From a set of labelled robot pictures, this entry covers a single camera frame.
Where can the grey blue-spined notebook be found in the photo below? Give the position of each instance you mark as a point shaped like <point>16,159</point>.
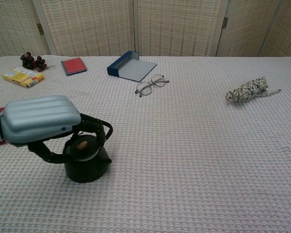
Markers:
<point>135,70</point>

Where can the woven folding screen panel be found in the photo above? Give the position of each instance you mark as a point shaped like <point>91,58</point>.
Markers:
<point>87,26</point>
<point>247,29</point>
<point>179,26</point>
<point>12,26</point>
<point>286,31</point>

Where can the thin metal frame glasses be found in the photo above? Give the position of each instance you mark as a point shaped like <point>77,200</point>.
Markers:
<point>150,83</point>

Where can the brass screen hinge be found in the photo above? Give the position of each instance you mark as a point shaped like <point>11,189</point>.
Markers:
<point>39,28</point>
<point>225,23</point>

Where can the black cast iron teapot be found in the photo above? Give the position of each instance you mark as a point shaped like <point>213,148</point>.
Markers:
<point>87,172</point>

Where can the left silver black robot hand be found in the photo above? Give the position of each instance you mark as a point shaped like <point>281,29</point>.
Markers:
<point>38,119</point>

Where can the small red grey notebook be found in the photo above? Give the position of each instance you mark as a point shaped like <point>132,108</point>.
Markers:
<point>74,65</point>

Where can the black round disc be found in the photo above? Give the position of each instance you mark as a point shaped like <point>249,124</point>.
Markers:
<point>77,151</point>

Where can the dark red grape bunch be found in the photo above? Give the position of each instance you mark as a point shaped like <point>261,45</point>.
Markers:
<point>29,60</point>

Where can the pale waffle weave tablecloth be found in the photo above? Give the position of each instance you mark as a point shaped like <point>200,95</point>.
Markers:
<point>184,157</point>

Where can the yellow snack box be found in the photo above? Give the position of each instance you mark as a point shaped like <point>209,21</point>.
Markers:
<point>21,77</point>

